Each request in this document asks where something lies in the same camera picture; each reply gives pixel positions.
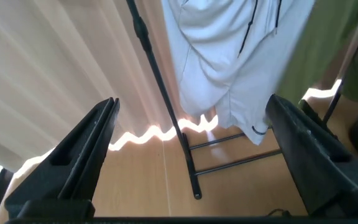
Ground pale grey shorts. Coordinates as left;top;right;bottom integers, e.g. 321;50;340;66
161;0;316;146

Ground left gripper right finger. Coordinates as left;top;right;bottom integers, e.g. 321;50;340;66
265;93;358;217

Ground beige curtain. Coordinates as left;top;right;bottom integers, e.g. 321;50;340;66
0;0;358;174

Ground green garment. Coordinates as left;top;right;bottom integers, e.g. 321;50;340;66
275;0;358;105

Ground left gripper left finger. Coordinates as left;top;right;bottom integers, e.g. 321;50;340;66
4;96;121;220

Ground black clothes rack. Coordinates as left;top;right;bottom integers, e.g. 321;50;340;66
126;0;358;200

